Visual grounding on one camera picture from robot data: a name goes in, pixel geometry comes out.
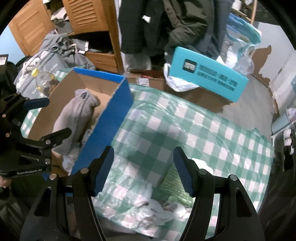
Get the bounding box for wooden louvred wardrobe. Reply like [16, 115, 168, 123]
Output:
[8, 1, 124, 74]

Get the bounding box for grey tote bag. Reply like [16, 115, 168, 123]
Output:
[14, 30, 95, 97]

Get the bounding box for green sparkly scrub cloth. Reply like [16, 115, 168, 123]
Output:
[159, 164, 195, 207]

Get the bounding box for dark hanging jackets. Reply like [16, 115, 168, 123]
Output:
[118, 1, 233, 59]

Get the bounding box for green checkered tablecloth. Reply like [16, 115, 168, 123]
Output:
[93, 84, 273, 240]

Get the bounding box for brown cardboard box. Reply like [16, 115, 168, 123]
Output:
[124, 70, 235, 113]

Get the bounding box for plastic oil bottle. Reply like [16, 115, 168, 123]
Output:
[31, 68, 59, 96]

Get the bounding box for white patterned rag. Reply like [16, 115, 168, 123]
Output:
[129, 183, 191, 229]

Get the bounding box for teal shoe box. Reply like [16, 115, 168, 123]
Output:
[169, 47, 248, 102]

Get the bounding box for blue cardboard box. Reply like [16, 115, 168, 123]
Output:
[28, 68, 133, 174]

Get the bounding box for blue white plastic bag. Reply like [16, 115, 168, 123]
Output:
[220, 13, 262, 76]

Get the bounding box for metal shoe rack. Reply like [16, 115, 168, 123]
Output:
[271, 108, 295, 171]

